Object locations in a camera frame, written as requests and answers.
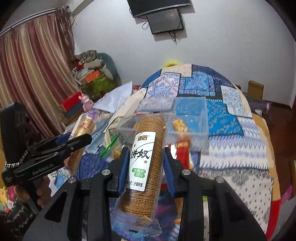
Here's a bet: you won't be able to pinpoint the yellow plush item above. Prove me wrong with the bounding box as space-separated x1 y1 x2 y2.
163 60 181 68

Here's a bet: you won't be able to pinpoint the left hand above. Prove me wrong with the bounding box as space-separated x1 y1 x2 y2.
14 180 53 209

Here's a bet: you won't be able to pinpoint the striped pink curtain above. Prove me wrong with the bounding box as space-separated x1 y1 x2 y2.
1 6 78 138

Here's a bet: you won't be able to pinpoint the grey plush toy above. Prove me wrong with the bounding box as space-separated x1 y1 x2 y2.
84 59 114 80

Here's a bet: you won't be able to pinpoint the large wall television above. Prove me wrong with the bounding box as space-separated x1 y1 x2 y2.
127 0 191 17

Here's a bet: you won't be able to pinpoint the round brown biscuit roll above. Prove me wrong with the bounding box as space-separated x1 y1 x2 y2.
111 111 176 237

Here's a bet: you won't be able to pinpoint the red box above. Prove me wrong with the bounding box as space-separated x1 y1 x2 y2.
59 91 82 112

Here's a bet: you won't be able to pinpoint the orange box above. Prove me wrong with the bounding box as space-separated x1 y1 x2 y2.
79 70 101 86

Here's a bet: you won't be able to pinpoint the green patterned storage box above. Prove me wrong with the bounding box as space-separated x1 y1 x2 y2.
81 74 117 101

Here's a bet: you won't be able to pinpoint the green edged clear snack bag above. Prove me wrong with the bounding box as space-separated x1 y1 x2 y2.
100 135 118 159

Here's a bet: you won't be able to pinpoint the pink plush toy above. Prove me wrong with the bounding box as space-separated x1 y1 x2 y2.
79 94 94 112

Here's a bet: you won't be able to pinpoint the small wall monitor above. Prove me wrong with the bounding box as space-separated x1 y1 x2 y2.
147 9 184 35

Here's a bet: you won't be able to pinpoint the clear plastic storage bin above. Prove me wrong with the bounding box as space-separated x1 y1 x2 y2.
116 97 209 152

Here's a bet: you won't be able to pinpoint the red fried snack bag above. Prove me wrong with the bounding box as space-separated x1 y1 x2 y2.
170 118 194 171

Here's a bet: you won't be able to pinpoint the blue patchwork bed quilt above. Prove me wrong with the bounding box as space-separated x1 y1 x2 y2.
50 64 280 239

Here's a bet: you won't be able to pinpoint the cardboard box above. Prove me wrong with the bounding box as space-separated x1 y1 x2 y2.
247 80 264 101

